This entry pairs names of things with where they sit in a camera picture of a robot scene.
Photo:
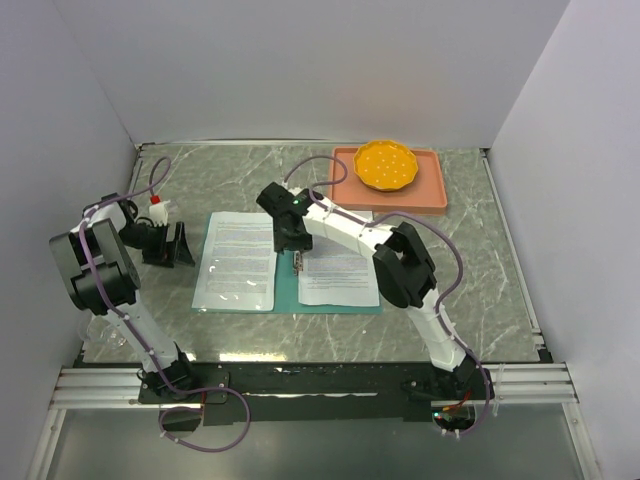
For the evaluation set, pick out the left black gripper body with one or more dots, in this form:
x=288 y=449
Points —
x=151 y=240

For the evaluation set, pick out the clear glass cup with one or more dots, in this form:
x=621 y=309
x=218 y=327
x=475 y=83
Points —
x=97 y=331

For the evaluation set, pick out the orange dotted plate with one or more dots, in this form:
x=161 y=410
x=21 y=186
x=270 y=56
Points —
x=385 y=165

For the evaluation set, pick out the teal file folder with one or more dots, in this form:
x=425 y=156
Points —
x=286 y=289

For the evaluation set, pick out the silver folder clip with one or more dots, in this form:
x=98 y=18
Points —
x=297 y=262

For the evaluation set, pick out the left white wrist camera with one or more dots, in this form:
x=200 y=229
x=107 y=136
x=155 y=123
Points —
x=161 y=211

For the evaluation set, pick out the pink rectangular tray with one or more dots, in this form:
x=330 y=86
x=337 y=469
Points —
x=425 y=195

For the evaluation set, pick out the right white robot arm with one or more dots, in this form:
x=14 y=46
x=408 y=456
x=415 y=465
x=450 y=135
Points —
x=404 y=269

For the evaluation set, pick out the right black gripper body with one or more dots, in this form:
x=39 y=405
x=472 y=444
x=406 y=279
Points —
x=284 y=239

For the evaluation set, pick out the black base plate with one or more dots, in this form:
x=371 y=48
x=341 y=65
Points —
x=238 y=408

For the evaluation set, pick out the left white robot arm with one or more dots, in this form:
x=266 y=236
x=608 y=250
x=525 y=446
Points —
x=100 y=277

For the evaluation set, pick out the aluminium frame rail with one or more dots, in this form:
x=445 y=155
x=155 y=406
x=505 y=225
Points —
x=114 y=388

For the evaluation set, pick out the printed paper sheet top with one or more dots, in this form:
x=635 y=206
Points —
x=238 y=264

